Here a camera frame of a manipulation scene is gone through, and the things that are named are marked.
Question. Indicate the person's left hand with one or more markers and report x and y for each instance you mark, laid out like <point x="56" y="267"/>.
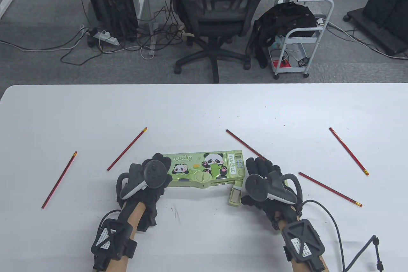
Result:
<point x="143" y="208"/>

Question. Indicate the white power strip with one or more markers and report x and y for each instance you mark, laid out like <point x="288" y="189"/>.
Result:
<point x="108" y="38"/>

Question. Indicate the person's left forearm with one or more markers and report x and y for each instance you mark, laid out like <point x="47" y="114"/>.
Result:
<point x="135" y="216"/>

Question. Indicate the black wheeled stand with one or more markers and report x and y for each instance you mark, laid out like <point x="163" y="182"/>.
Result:
<point x="382" y="4"/>

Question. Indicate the black backpack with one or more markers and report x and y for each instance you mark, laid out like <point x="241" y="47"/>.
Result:
<point x="287" y="17"/>

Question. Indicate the red container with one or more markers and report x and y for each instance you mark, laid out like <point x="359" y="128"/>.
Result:
<point x="283" y="63"/>

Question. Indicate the white table foot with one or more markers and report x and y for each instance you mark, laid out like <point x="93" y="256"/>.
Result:
<point x="5" y="4"/>

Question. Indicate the white rolling cart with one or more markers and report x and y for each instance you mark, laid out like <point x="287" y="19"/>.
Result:
<point x="302" y="40"/>

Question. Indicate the red pencil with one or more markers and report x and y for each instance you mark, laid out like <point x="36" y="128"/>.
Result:
<point x="349" y="151"/>
<point x="127" y="149"/>
<point x="242" y="142"/>
<point x="59" y="180"/>
<point x="330" y="188"/>

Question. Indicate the green panda pencil case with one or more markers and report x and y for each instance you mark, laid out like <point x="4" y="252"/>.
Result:
<point x="197" y="170"/>

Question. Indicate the grey motion controller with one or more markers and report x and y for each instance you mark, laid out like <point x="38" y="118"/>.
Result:
<point x="154" y="174"/>
<point x="256" y="187"/>

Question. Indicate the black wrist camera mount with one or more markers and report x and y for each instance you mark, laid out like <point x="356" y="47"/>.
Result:
<point x="302" y="240"/>
<point x="110" y="237"/>

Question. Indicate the person's right hand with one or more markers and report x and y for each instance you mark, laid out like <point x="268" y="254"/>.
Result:
<point x="261" y="165"/>

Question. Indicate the black mesh office chair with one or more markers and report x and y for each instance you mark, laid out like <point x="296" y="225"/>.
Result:
<point x="216" y="13"/>

